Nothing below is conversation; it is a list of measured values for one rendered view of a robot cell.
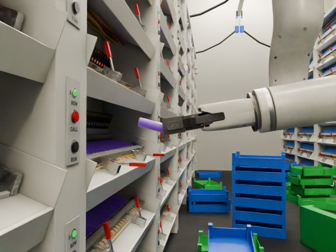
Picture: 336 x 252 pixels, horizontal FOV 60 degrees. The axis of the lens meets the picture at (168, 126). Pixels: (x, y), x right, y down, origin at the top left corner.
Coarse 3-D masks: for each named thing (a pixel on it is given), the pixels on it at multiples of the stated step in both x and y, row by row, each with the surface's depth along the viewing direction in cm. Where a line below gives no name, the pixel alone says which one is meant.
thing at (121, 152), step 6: (108, 150) 74; (114, 150) 77; (120, 150) 80; (126, 150) 85; (90, 156) 60; (96, 156) 62; (102, 156) 66; (108, 156) 70; (114, 156) 75; (120, 156) 81; (132, 156) 87; (96, 168) 59
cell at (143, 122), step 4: (140, 120) 58; (144, 120) 58; (148, 120) 58; (152, 120) 58; (140, 124) 58; (144, 124) 58; (148, 124) 58; (152, 124) 57; (156, 124) 57; (160, 124) 57; (148, 128) 58; (152, 128) 58; (156, 128) 57; (160, 128) 57
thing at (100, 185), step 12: (96, 132) 95; (120, 132) 108; (132, 144) 105; (144, 144) 106; (156, 144) 106; (120, 168) 70; (132, 168) 75; (144, 168) 92; (96, 180) 54; (108, 180) 57; (120, 180) 66; (132, 180) 80; (96, 192) 52; (108, 192) 60; (96, 204) 54
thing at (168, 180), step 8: (160, 168) 176; (160, 176) 158; (168, 176) 174; (176, 176) 175; (160, 184) 151; (168, 184) 157; (160, 192) 132; (168, 192) 141; (160, 200) 115; (160, 208) 124
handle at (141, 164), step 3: (114, 159) 64; (114, 162) 64; (129, 162) 63; (132, 162) 63; (135, 162) 63; (138, 162) 63; (141, 162) 63; (144, 162) 63; (129, 165) 63; (132, 165) 63; (135, 165) 63; (138, 165) 63; (141, 165) 63; (144, 165) 63
